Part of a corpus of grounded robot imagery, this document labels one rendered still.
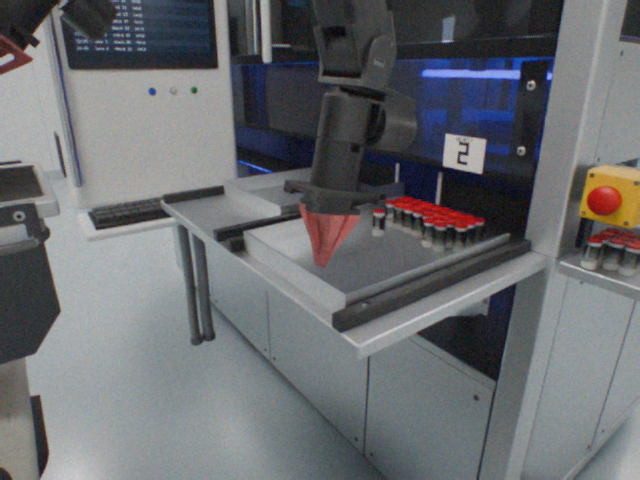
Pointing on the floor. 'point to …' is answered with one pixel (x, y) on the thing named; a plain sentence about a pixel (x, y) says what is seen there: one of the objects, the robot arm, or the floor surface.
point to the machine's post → (552, 222)
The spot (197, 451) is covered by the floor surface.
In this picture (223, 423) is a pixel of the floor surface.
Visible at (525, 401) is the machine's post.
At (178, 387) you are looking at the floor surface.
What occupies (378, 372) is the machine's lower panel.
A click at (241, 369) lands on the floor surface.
